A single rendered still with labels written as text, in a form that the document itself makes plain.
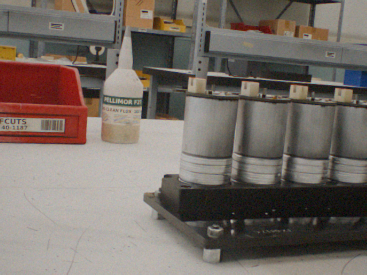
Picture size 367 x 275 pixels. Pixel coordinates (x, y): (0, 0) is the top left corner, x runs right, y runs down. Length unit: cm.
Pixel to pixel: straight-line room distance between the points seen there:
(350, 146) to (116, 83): 24
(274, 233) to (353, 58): 301
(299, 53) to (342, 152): 272
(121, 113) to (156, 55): 443
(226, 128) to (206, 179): 2
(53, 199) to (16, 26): 219
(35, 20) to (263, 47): 111
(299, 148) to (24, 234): 13
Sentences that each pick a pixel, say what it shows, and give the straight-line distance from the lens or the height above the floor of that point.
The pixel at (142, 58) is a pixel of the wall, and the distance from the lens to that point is 487.
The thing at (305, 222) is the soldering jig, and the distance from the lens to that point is 26.
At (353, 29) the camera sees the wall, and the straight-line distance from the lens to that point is 602.
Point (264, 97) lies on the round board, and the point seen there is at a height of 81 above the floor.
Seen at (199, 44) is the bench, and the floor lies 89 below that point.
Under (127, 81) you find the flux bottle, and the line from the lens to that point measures 49.
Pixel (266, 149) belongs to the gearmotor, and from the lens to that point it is 27.
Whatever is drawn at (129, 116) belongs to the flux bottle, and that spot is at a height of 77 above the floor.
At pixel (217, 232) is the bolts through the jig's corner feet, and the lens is 22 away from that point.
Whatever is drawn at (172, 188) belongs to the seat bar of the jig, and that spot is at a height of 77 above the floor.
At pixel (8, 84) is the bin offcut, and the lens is 57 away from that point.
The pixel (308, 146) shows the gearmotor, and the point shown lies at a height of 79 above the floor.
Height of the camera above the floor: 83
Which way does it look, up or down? 8 degrees down
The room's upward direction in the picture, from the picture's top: 5 degrees clockwise
